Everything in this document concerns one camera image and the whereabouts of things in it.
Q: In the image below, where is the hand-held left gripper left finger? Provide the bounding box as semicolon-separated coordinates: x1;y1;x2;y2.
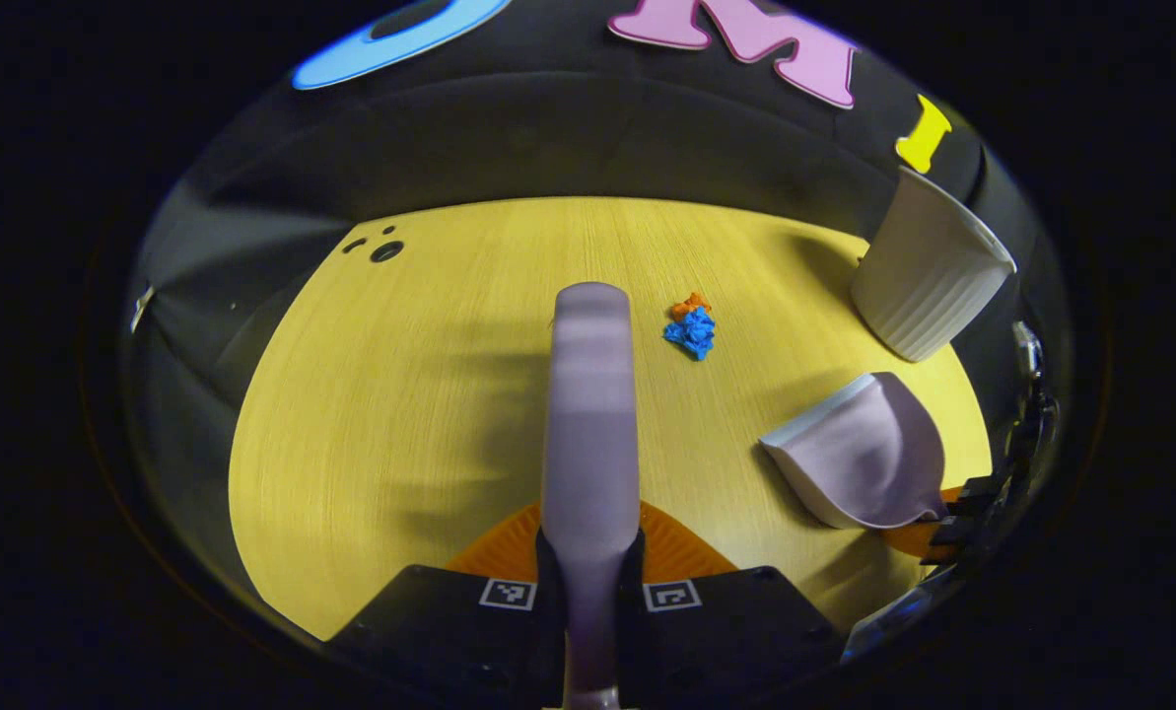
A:
326;501;567;706

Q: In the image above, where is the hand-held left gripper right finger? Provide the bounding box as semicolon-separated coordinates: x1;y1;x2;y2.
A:
615;501;845;706

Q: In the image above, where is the lilac dustpan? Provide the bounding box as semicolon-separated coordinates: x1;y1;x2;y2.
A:
759;372;947;531

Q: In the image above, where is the white ribbed garbage bin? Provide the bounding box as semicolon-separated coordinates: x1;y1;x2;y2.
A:
851;166;1018;364

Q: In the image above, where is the small lilac broom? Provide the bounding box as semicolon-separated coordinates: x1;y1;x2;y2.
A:
540;282;644;710

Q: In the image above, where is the blue paper trash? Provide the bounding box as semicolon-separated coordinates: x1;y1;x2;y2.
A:
662;306;717;362

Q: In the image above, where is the black backdrop cloth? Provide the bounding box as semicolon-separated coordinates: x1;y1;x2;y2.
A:
119;0;1057;593

